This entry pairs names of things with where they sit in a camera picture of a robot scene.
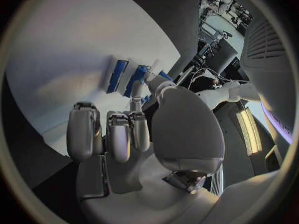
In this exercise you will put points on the glowing light bar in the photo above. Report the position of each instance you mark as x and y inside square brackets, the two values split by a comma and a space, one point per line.
[248, 132]

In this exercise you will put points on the white task board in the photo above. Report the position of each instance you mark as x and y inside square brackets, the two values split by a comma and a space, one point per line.
[81, 41]

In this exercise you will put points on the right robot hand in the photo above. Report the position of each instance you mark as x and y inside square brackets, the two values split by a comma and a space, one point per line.
[186, 130]

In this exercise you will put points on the dark workshop machine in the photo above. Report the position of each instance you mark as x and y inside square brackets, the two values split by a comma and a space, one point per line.
[222, 56]

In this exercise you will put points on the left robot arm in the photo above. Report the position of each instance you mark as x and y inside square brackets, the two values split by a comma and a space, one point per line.
[222, 95]

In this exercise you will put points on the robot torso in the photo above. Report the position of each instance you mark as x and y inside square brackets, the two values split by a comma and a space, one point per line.
[264, 69]

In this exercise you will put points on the blue peg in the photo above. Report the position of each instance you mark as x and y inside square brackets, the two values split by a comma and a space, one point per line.
[146, 99]
[164, 75]

